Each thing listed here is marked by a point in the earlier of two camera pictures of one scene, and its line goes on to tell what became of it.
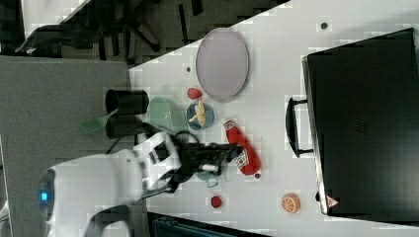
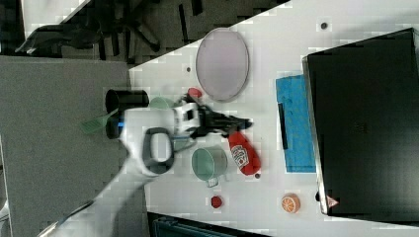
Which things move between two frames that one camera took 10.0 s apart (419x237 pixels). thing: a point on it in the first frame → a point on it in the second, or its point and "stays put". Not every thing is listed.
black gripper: [209, 157] → [225, 124]
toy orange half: [291, 202] stays put
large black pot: [126, 102] stays put
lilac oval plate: [222, 63] stays put
